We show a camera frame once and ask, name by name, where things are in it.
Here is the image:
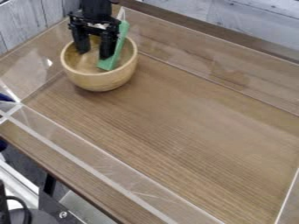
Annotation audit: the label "light wooden bowl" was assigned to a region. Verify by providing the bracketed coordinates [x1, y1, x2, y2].
[59, 36, 137, 92]

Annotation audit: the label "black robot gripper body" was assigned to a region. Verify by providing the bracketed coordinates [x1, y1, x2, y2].
[67, 0, 120, 37]

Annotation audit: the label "black cable loop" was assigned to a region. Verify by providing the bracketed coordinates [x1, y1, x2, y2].
[0, 180, 33, 224]

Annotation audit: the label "blue object at left edge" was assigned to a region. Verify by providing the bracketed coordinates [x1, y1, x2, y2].
[0, 93, 14, 102]

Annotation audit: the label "black table leg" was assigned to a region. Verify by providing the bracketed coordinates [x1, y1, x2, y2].
[42, 174, 55, 197]

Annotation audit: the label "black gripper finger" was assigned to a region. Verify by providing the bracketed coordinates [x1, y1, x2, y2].
[69, 24, 89, 54]
[98, 31, 117, 60]

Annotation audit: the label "green rectangular block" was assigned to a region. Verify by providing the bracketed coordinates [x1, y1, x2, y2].
[97, 20, 129, 71]

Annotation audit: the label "clear acrylic tray walls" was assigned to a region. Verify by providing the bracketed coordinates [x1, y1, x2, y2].
[0, 7, 299, 224]

